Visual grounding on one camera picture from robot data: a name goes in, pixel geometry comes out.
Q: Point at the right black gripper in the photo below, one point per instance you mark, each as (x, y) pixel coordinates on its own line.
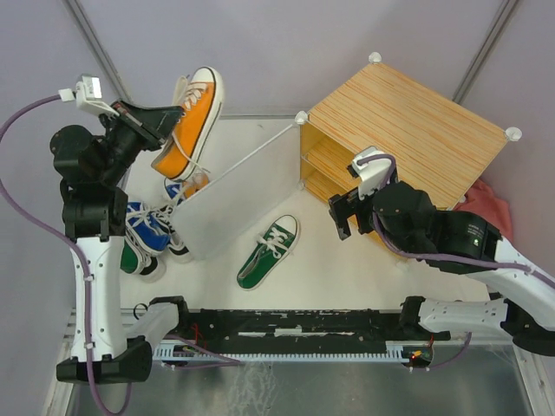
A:
(342, 207)

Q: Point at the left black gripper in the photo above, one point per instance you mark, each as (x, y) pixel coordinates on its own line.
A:
(157, 123)

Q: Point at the green sneaker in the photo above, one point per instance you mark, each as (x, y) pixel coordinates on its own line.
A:
(136, 262)
(272, 247)

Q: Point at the white cabinet door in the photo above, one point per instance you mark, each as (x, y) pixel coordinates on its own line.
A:
(214, 217)

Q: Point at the wooden shoe cabinet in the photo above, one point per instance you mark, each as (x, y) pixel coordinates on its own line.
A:
(440, 147)

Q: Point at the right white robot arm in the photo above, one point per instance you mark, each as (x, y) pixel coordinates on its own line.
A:
(459, 243)

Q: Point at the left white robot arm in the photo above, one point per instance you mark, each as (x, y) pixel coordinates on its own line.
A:
(94, 217)

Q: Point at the blue sneaker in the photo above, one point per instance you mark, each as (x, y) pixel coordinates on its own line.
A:
(144, 228)
(174, 191)

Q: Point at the pink cloth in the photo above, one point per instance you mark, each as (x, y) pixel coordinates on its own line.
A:
(480, 199)

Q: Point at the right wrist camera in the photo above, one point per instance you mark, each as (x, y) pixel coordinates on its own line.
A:
(374, 168)

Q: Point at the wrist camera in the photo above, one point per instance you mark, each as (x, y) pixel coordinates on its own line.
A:
(88, 96)
(374, 168)

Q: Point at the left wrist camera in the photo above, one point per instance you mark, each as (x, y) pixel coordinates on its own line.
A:
(88, 96)

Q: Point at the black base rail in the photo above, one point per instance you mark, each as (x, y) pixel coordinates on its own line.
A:
(282, 332)

